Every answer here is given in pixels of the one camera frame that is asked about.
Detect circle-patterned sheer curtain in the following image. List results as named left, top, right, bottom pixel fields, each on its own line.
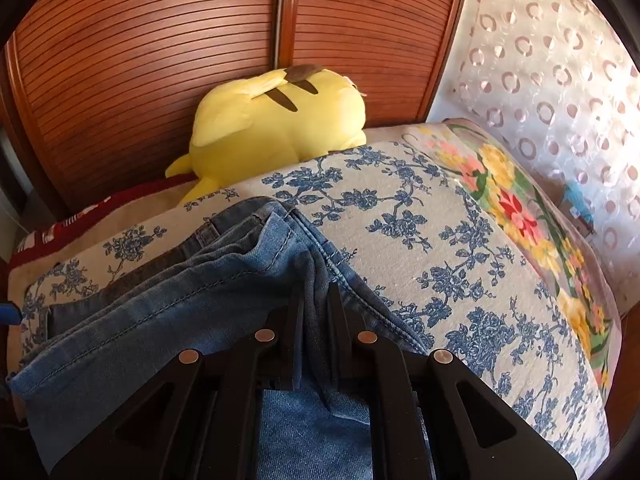
left=429, top=0, right=640, bottom=313

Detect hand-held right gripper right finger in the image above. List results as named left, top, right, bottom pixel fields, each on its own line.
left=326, top=282, right=577, bottom=480

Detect bed with blue floral sheet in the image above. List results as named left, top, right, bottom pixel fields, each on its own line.
left=20, top=139, right=612, bottom=471

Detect red patterned cloth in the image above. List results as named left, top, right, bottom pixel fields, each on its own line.
left=9, top=172, right=193, bottom=273

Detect wooden slatted headboard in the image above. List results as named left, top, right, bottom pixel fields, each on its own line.
left=0, top=0, right=472, bottom=223

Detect yellow plush toy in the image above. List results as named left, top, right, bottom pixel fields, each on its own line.
left=165, top=64, right=369, bottom=207

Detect colourful flower blanket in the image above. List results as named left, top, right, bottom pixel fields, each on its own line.
left=397, top=119, right=632, bottom=398

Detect blue plastic bag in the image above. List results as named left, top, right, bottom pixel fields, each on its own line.
left=562, top=180, right=597, bottom=228

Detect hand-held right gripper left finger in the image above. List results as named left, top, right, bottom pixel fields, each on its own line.
left=50, top=285, right=307, bottom=480

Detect blue denim pants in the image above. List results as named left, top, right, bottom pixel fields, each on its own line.
left=6, top=196, right=432, bottom=480

